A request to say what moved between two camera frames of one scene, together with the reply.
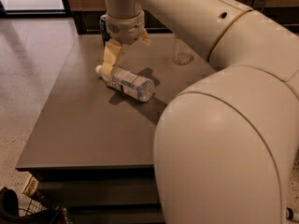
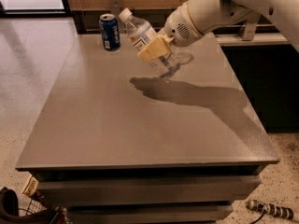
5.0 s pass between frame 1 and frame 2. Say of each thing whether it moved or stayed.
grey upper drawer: stayed
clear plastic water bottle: stayed
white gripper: moved
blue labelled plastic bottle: moved
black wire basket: stayed
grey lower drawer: stayed
